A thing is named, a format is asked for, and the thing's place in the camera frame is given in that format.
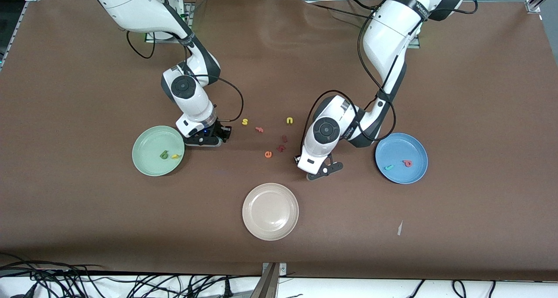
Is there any green plate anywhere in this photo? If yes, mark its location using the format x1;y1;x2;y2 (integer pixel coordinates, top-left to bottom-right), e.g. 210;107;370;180
132;125;185;177

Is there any beige plate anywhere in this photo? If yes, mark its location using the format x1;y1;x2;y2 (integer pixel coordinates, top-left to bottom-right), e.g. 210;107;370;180
242;183;299;241

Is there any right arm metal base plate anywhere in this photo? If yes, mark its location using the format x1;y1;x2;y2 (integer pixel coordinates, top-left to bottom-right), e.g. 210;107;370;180
145;1;194;43

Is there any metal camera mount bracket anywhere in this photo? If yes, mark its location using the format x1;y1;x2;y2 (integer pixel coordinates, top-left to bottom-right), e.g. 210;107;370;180
261;262;287;298

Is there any black cable on table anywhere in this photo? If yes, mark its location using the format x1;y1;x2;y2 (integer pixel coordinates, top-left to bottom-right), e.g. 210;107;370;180
301;0;378;21

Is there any blue plate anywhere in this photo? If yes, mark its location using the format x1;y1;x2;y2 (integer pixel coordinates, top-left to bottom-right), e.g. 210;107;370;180
375;133;429;185

